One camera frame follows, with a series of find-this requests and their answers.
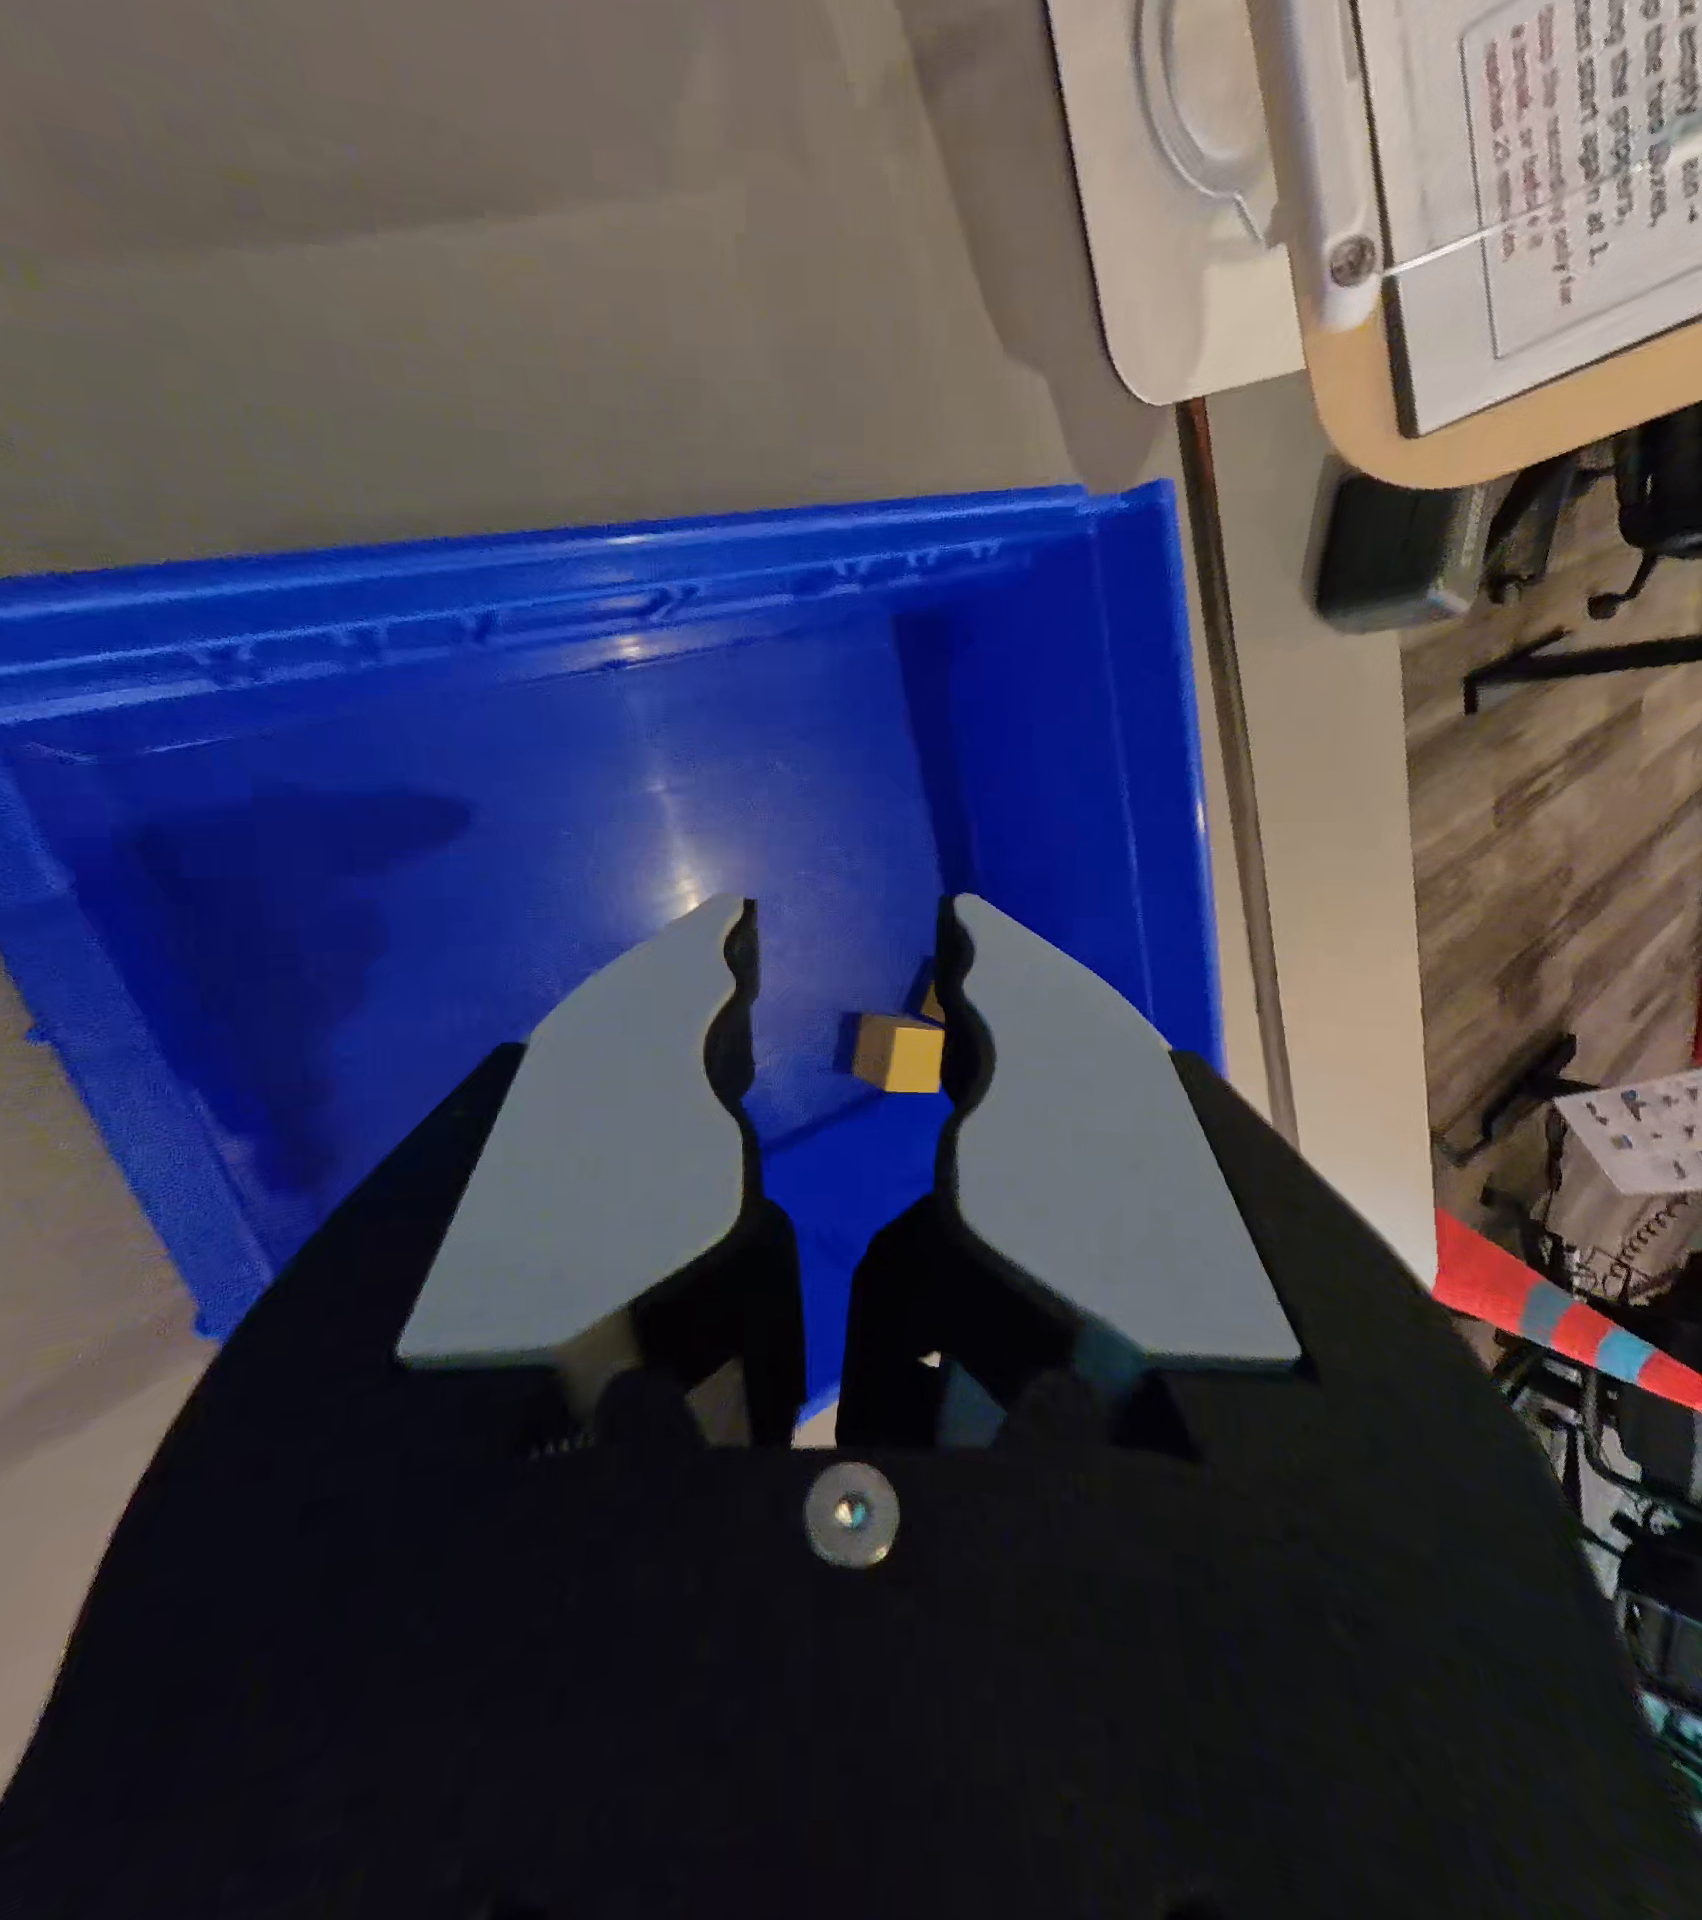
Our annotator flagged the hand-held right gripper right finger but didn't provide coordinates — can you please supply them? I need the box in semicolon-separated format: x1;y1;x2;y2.
937;892;1305;1374

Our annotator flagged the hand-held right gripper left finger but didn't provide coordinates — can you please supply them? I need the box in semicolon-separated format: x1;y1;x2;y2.
396;895;764;1374

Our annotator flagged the blue plastic bin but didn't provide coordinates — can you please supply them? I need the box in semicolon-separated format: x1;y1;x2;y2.
0;481;1227;1343

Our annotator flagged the laminated picture sheet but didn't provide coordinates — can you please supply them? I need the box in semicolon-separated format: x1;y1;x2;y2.
1552;1055;1702;1199

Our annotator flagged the small black box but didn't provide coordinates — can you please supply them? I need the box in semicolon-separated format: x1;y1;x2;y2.
1312;455;1486;632

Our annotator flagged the white document stand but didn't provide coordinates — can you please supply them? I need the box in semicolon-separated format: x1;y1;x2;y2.
1046;0;1387;408

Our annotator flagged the black office chair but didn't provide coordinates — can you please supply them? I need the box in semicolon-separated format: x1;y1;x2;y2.
1481;374;1702;619

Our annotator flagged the printed instruction sheet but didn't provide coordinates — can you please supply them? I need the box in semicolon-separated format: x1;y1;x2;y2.
1352;0;1702;441

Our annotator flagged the black metal frame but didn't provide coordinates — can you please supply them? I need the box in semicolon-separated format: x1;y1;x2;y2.
1526;1350;1702;1908

